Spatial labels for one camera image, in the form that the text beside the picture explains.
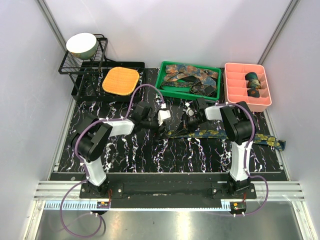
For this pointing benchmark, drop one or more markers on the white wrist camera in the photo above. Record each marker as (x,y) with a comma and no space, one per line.
(163,114)
(188,109)

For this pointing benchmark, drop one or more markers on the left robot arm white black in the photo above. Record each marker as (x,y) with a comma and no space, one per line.
(90,139)

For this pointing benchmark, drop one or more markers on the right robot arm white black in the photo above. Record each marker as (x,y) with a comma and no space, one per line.
(239,127)

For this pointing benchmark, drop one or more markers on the green plastic bin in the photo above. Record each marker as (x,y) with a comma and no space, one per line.
(183,95)

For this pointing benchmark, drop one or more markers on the orange teal patterned tie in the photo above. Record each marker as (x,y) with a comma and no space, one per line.
(175,72)

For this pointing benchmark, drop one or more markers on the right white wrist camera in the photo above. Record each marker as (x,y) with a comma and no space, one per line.
(188,109)

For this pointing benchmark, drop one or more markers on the dark patterned tie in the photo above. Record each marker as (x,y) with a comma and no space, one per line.
(189,85)

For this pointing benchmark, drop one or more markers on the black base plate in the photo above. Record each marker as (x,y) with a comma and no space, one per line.
(192,203)

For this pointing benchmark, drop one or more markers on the white green ceramic bowl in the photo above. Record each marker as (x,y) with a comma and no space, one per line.
(82,45)

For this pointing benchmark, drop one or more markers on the pink divided organizer box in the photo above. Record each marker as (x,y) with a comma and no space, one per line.
(237,85)

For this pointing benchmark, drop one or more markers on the blue yellow floral tie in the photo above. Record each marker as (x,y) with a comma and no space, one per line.
(259,139)

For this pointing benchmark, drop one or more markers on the rolled black orange tie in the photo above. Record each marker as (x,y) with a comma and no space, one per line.
(253,92)

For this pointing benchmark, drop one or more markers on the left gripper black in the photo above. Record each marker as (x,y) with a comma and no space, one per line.
(162,133)

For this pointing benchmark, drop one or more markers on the orange woven square mat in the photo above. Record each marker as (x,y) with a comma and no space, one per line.
(120,81)

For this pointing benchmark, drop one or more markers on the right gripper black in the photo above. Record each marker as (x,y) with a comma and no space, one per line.
(182,129)

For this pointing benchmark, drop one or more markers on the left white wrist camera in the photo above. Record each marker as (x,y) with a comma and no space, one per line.
(163,114)

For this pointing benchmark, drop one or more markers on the rolled dark green tie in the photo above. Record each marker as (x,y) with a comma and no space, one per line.
(250,76)

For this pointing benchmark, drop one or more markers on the black wire dish rack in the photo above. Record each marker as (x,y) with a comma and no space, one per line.
(87,75)

